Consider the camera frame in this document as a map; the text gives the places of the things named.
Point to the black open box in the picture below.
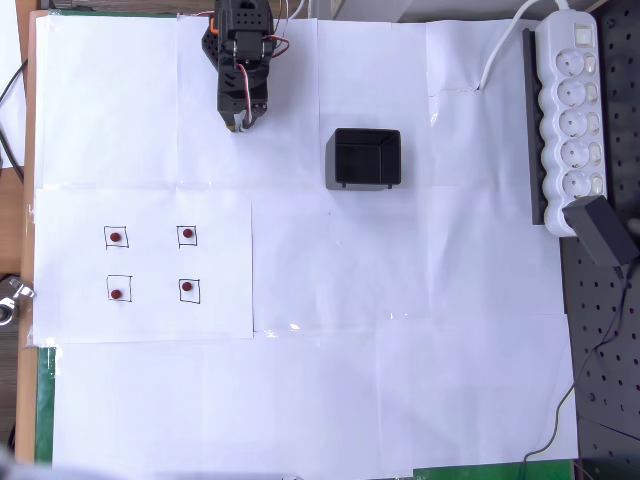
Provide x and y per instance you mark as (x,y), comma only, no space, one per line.
(360,160)

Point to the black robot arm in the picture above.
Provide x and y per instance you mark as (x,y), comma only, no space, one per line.
(245,20)

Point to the black rail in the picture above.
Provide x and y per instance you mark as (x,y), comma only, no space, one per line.
(534,150)

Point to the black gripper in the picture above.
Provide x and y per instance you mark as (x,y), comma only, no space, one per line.
(256,113)

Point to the white power strip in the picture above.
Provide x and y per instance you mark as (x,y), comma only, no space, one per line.
(570,125)

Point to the black pegboard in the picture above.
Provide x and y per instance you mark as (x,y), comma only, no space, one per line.
(610,375)

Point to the red bead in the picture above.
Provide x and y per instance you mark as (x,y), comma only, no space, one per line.
(187,286)
(115,237)
(187,233)
(116,294)

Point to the white paper with drawn squares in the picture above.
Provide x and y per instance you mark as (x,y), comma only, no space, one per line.
(150,320)

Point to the black power adapter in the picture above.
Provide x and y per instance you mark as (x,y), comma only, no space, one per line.
(597,230)

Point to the metal clamp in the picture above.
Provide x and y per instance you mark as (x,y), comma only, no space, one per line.
(10,305)

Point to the green mat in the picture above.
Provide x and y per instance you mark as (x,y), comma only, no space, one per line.
(44,400)

